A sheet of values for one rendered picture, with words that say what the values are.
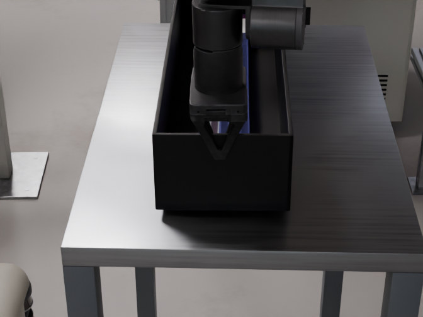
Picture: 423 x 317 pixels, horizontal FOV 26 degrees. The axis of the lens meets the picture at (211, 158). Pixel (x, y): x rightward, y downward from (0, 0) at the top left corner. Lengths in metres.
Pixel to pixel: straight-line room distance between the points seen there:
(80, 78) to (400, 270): 2.33
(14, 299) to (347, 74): 0.83
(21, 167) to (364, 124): 1.61
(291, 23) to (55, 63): 2.52
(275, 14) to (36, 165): 1.89
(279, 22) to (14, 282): 1.10
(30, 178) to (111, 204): 1.57
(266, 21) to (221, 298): 1.36
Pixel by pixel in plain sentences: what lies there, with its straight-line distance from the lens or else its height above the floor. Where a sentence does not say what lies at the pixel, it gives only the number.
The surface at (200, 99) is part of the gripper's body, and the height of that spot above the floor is 0.99.
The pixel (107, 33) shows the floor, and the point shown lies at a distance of 3.71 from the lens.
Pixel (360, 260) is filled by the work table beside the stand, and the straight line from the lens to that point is 1.14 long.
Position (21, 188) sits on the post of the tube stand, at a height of 0.01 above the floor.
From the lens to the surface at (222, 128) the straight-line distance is 1.26.
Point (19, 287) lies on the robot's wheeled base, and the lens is 1.96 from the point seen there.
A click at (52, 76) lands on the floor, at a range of 3.39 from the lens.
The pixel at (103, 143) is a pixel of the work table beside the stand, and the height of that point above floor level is 0.80.
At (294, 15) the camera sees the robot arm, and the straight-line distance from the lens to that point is 1.01.
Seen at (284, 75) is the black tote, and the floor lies 0.93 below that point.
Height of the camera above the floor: 1.48
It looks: 31 degrees down
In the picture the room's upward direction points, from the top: straight up
